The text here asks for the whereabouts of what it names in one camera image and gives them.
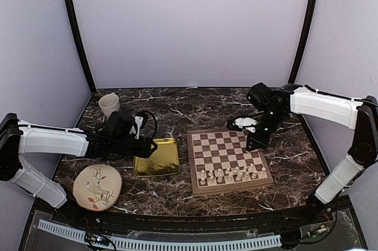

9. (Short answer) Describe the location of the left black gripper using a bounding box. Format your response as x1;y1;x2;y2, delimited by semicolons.
110;135;157;158

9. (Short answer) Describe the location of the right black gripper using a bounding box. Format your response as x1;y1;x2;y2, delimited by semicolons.
246;108;286;151

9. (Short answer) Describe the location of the white knight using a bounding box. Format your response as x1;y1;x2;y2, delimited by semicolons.
208;175;215;185
252;171;258;179

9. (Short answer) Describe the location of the white bishop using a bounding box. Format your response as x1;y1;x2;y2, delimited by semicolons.
243;171;250;181
217;173;223;183

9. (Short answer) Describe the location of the wooden chess board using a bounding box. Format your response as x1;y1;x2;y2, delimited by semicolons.
187;128;273;196

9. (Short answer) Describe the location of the white chess queen piece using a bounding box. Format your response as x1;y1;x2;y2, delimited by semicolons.
235;170;243;182

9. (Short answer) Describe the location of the white chess king piece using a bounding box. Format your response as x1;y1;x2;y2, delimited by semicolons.
226;171;234;184

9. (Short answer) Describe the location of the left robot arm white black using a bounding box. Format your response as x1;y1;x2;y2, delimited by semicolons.
1;111;158;225

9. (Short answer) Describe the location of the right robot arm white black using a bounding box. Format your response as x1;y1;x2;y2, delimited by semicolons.
227;83;377;224

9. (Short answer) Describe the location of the cream ceramic mug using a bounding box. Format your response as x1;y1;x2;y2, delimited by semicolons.
98;93;120;119

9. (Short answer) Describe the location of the round bird painted plate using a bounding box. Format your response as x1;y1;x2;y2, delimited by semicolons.
72;164;123;211

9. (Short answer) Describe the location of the gold metal tray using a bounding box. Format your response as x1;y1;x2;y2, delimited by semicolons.
133;138;180;177

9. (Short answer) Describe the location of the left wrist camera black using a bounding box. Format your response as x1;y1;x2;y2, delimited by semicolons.
106;111;136;136

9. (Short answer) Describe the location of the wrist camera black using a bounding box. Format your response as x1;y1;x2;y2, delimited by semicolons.
246;82;272;111
106;111;136;136

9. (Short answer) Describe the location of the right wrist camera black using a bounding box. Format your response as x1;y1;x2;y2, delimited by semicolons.
246;82;272;111

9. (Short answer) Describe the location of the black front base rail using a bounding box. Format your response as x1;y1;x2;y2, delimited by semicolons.
32;191;359;237

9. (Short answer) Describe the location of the grey slotted cable duct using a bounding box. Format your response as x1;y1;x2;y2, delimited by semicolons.
37;220;282;250

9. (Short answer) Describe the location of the right black frame post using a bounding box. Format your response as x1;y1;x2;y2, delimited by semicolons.
288;0;317;83

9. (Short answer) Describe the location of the black frame post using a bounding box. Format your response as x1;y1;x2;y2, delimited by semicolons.
64;0;97;94
288;0;317;83

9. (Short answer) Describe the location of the left black frame post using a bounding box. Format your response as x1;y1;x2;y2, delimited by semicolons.
64;0;97;94

